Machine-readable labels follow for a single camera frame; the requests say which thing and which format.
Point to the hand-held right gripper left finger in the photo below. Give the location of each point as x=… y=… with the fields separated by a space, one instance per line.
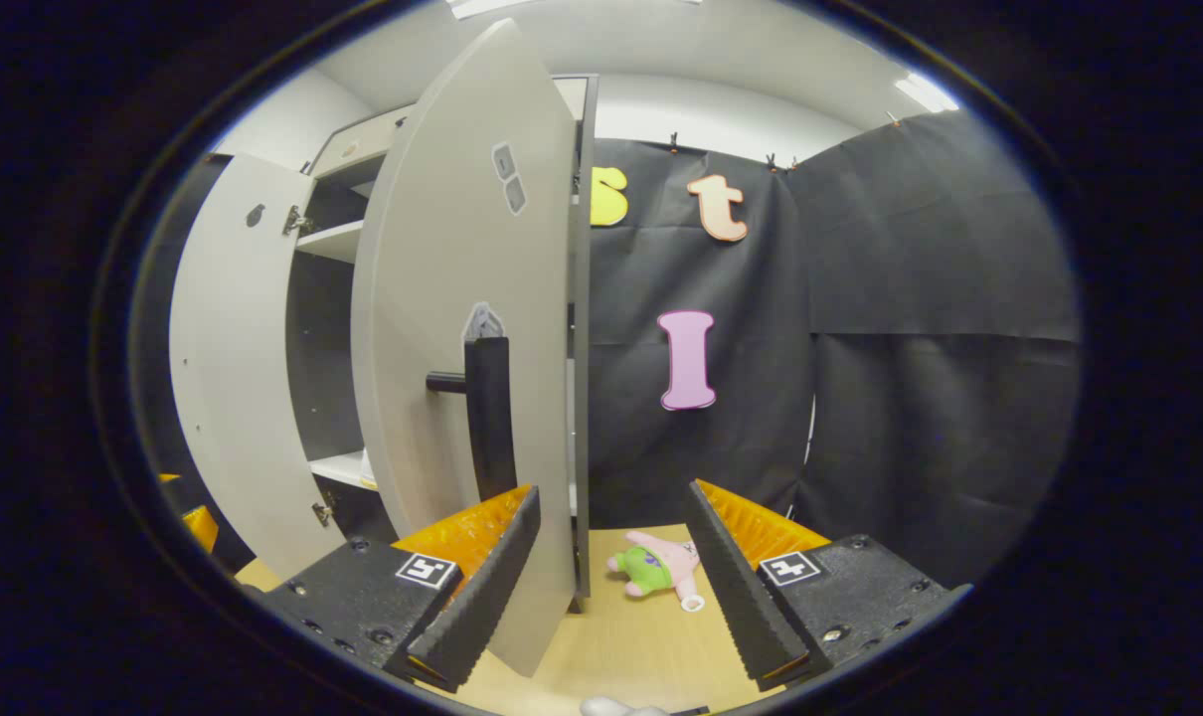
x=487 y=597

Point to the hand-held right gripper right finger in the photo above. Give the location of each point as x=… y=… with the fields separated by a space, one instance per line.
x=736 y=587

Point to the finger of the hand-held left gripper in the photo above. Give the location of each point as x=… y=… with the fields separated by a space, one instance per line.
x=202 y=529
x=169 y=478

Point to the white cabinet door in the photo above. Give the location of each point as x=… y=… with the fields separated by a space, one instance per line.
x=442 y=249
x=234 y=348

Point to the white shoe cabinet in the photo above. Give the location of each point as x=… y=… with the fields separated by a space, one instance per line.
x=335 y=242

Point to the pink star plush toy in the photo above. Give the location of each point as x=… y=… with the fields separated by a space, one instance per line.
x=651 y=569

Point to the ceiling light panel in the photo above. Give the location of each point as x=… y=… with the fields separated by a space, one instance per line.
x=487 y=7
x=928 y=91

